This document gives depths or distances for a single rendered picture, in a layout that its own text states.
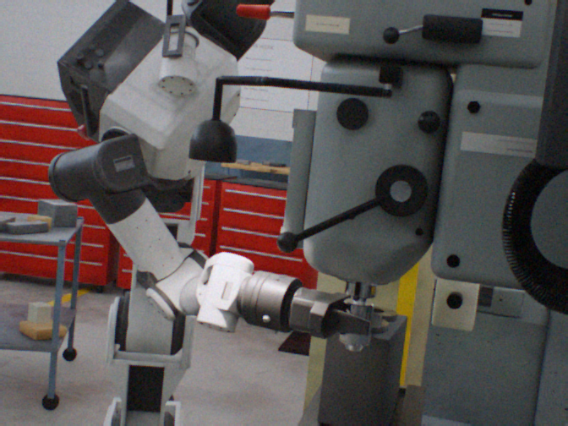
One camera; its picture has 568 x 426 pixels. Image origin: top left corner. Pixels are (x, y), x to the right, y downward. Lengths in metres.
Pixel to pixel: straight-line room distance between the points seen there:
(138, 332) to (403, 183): 0.99
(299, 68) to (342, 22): 9.33
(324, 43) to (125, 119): 0.54
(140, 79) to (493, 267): 0.78
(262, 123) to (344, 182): 9.39
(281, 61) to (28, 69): 3.50
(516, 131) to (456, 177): 0.10
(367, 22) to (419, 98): 0.12
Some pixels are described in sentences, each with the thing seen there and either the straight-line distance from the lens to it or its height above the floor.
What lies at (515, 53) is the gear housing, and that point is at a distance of 1.12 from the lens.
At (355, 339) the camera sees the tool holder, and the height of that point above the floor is 1.22.
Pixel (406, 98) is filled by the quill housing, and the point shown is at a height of 1.58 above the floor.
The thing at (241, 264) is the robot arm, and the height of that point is 1.29.
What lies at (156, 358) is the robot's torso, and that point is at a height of 0.93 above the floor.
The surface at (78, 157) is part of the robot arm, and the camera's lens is 1.52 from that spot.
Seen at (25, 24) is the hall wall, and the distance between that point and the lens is 11.82.
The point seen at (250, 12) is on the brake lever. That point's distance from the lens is 1.38.
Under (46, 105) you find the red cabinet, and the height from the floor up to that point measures 1.41.
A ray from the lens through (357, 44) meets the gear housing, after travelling 1.13.
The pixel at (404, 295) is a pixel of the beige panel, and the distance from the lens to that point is 3.01.
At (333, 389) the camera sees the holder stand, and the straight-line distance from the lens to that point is 1.60.
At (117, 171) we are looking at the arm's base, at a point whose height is 1.41.
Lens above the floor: 1.54
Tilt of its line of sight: 7 degrees down
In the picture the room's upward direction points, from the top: 6 degrees clockwise
